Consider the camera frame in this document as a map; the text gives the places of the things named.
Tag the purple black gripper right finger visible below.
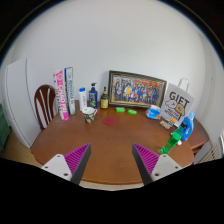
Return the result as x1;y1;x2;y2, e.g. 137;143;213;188
132;143;182;185

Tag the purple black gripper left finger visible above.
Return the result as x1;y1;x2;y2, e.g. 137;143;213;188
42;143;91;185

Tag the green plastic bottle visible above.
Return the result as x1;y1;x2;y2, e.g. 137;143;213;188
160;132;182;154

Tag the small brown box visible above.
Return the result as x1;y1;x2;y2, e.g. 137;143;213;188
160;120;171;130

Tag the blue detergent bottle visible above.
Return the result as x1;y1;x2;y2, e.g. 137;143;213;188
182;111;195;141

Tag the patterned ceramic mug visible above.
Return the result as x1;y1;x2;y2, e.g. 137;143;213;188
82;107;97;123

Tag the green soap packet right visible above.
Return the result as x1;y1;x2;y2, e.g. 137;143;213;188
127;109;137;115

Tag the green soap packet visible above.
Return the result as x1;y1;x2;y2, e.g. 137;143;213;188
116;107;125;112
127;109;137;115

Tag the red round coaster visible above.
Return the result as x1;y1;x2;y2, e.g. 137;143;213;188
103;118;115;126

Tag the white radiator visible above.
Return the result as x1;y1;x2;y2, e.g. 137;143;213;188
200;144;220;163

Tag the green soap packet left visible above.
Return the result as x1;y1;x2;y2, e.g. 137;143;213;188
116;107;125;112

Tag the white gift paper bag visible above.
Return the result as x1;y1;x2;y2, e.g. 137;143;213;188
161;78;194;127

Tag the wooden chair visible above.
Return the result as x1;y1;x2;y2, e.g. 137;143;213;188
34;84;56;130

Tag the dark blue pump bottle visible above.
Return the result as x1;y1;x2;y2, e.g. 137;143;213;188
89;83;98;108

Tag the brown yellow pump bottle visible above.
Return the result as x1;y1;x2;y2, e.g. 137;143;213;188
100;89;108;109

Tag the white bottle blue cap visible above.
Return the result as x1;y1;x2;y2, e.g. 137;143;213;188
79;87;87;111

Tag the green crate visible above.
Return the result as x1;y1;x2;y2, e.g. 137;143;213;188
0;104;10;151

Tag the framed group photo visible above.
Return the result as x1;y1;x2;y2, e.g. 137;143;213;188
108;71;167;108

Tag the pink shuttlecock tube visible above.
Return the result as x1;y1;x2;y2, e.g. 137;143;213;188
53;70;69;121

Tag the white green shuttlecock tube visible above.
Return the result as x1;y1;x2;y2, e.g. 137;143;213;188
65;67;76;115

